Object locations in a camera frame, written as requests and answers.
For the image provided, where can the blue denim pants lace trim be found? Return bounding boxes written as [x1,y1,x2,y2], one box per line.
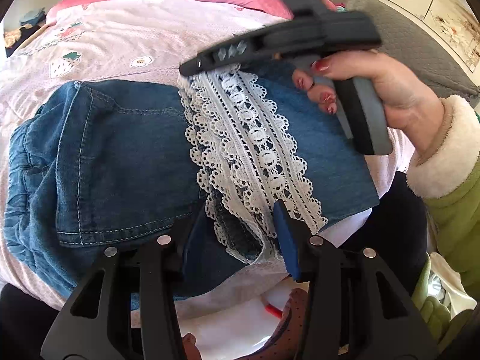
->
[3,62,378,298]

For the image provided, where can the right hand red nails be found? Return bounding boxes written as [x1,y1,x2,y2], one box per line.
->
[292,50,444,152]

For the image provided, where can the grey quilted headboard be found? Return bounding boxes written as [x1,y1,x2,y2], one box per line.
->
[330,0,479,107]

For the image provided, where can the green sleeve with fleece cuff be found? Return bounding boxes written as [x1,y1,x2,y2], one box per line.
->
[407,95,479,300]

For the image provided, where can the pink strawberry print bedsheet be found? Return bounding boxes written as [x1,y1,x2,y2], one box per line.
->
[1,0,413,319]

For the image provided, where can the folded clothes stack far corner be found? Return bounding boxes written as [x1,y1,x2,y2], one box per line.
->
[4,8,47,57]

